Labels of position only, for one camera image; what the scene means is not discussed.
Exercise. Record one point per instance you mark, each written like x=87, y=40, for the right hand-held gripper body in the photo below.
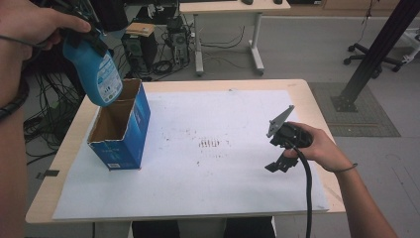
x=294, y=135

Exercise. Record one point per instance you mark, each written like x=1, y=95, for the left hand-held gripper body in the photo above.
x=79, y=34

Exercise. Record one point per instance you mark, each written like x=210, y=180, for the thin left wrist band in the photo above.
x=23, y=41

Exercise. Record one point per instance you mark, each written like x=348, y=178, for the black computer mouse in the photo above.
x=247, y=1
x=278, y=1

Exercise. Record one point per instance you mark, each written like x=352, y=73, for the person's right hand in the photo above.
x=323, y=148

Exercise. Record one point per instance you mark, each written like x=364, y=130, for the person's leg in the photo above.
x=249, y=228
x=155, y=229

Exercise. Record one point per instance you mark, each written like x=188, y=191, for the thin right wrist band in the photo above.
x=346, y=169

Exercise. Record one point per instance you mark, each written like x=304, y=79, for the black computer tower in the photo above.
x=140, y=53

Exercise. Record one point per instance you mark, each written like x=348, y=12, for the blue bottle with white cap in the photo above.
x=95, y=76

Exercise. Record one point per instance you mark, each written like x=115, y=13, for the person's left leg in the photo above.
x=155, y=229

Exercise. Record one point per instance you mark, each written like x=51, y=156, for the white desk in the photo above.
x=231, y=6

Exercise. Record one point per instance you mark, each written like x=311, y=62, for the grey floor mat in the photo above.
x=369, y=119

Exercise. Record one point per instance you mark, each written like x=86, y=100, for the open computer tower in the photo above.
x=178, y=41

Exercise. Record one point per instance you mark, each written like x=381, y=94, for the flat brown cardboard package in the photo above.
x=140, y=29

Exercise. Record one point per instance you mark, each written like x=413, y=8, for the thin wrist band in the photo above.
x=23, y=41
x=346, y=169

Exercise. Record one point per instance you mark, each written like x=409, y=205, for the office chair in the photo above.
x=389, y=61

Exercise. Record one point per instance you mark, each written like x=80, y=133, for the person's right leg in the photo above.
x=249, y=228

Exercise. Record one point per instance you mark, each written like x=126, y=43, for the person's left hand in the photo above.
x=29, y=20

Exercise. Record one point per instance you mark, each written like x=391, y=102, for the black tape strip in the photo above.
x=49, y=173

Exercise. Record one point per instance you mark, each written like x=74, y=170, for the black metal stand post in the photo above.
x=376, y=49

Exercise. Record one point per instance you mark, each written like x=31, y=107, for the white table sheet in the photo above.
x=204, y=191

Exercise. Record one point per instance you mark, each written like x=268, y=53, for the blue cardboard box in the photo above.
x=132, y=132

